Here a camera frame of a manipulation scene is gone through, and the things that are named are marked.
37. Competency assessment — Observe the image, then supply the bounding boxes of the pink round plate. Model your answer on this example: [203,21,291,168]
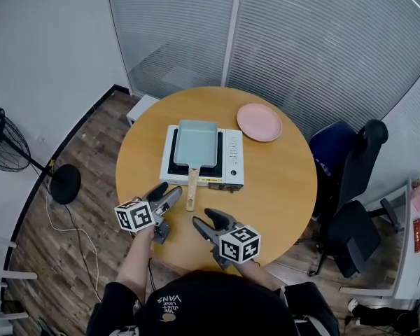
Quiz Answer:
[236,103,284,143]

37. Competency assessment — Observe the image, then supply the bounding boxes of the white floor cable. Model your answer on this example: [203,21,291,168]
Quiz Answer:
[44,182,103,302]

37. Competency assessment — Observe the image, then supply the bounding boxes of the person's right forearm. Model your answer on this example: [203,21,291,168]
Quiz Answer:
[237,260,288,293]

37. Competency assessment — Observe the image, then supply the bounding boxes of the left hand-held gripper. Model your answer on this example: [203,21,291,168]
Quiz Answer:
[114,181,183,245]

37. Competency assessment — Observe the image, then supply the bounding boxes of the black standing fan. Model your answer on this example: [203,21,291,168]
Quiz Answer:
[0,101,83,206]

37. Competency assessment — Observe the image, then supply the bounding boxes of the white desk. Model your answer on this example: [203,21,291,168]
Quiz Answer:
[338,176,420,301]

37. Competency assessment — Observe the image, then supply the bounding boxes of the blue chair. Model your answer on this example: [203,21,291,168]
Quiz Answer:
[309,120,358,221]

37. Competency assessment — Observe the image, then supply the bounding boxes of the black office chair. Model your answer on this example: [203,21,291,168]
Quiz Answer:
[308,118,406,279]

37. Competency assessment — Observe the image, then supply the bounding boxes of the person's black shirt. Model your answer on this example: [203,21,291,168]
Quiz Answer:
[86,269,341,336]

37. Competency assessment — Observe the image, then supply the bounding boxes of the person's left forearm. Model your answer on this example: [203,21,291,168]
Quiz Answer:
[115,227,155,295]

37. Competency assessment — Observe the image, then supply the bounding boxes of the blue rectangular pan wooden handle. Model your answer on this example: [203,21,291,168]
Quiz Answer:
[173,119,220,213]

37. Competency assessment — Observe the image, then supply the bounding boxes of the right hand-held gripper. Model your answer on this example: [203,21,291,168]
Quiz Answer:
[192,207,262,271]

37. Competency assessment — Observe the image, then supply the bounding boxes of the white portable gas stove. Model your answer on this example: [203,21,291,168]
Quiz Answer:
[159,124,245,193]

